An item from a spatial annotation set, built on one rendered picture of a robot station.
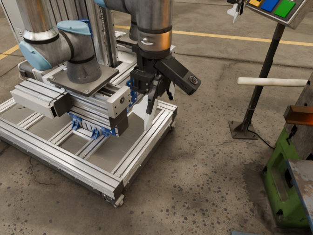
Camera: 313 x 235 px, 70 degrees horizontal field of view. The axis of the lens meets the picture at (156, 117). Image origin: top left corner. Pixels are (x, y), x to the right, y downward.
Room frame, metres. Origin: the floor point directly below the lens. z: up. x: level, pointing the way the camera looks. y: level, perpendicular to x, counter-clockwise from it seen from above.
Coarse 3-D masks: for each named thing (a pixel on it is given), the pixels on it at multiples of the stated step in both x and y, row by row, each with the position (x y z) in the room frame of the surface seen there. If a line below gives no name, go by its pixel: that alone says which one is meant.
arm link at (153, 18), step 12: (132, 0) 0.47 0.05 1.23; (144, 0) 0.45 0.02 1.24; (156, 0) 0.45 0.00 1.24; (168, 0) 0.46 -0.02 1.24; (132, 12) 0.48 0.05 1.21; (144, 12) 0.45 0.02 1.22; (156, 12) 0.45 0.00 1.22; (168, 12) 0.46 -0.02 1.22; (144, 24) 0.45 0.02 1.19; (156, 24) 0.45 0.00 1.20; (168, 24) 0.46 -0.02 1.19
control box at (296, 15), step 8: (248, 0) 1.44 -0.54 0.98; (264, 0) 1.34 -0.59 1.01; (280, 0) 1.26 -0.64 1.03; (296, 0) 1.18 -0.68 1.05; (304, 0) 1.15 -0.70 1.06; (312, 0) 1.16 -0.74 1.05; (256, 8) 1.35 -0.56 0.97; (296, 8) 1.15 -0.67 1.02; (304, 8) 1.15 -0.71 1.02; (272, 16) 1.22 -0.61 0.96; (288, 16) 1.15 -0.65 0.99; (296, 16) 1.14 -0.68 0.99; (304, 16) 1.16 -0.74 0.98; (288, 24) 1.13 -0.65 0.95; (296, 24) 1.15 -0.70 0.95
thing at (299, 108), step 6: (294, 108) 0.45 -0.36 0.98; (300, 108) 0.45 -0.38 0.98; (306, 108) 0.45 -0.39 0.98; (312, 108) 0.45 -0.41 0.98; (288, 114) 0.45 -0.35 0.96; (294, 114) 0.44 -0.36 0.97; (300, 114) 0.44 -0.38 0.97; (306, 114) 0.44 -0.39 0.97; (312, 114) 0.44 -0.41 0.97; (288, 120) 0.44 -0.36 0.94; (294, 120) 0.44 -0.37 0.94; (300, 120) 0.44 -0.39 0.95; (306, 120) 0.44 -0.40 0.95; (312, 120) 0.43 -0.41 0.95
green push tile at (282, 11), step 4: (284, 0) 1.23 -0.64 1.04; (288, 0) 1.21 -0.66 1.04; (280, 4) 1.23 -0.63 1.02; (284, 4) 1.21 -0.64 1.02; (288, 4) 1.19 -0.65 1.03; (292, 4) 1.18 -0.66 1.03; (280, 8) 1.21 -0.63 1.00; (284, 8) 1.19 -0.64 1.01; (288, 8) 1.18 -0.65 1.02; (292, 8) 1.17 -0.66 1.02; (276, 12) 1.22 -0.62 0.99; (280, 12) 1.20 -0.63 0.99; (284, 12) 1.18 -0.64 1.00; (288, 12) 1.16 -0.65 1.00; (280, 16) 1.18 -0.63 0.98; (284, 16) 1.16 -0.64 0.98
